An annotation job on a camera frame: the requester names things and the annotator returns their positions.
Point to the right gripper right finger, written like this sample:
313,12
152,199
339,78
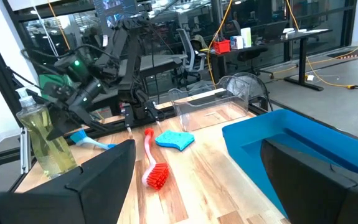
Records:
315,193

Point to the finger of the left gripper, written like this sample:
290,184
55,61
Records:
88,119
62,123

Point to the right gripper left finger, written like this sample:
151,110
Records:
73,199

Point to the blue dish brush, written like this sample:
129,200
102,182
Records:
86,140

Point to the clear soap bottle yellow liquid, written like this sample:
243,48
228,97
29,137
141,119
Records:
46,146

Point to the red dish brush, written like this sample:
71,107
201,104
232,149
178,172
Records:
155,175

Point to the blue sponge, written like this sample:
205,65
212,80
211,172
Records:
174,140

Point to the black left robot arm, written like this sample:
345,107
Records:
129,56

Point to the green cloth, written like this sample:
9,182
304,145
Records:
52,81

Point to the grey desk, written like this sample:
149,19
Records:
153,63

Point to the blue plastic bin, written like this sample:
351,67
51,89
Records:
244,140

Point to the lit monitor screen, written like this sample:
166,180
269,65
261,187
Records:
113,11

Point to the black floor fan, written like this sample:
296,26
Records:
256,90

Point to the clear plastic bin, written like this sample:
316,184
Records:
210,105

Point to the grey office chair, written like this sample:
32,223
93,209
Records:
191,53

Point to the black standing desk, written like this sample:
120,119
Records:
303,62

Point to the black office chair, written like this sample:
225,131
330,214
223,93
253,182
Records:
253,54

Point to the red box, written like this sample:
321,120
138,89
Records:
221,46

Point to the white carton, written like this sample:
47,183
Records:
236,42

